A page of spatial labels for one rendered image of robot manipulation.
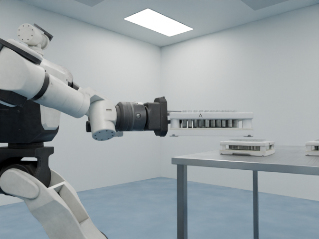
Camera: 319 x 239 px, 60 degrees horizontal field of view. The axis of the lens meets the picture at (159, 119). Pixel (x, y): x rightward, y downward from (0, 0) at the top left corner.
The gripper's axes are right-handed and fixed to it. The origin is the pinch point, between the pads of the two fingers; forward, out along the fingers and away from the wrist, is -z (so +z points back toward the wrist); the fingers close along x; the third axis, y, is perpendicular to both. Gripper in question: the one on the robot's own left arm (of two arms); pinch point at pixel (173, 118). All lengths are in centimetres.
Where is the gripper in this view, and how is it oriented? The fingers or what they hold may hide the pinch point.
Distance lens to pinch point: 100.7
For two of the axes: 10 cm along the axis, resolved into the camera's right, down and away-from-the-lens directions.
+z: -9.7, 0.3, 2.4
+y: -2.5, -0.3, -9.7
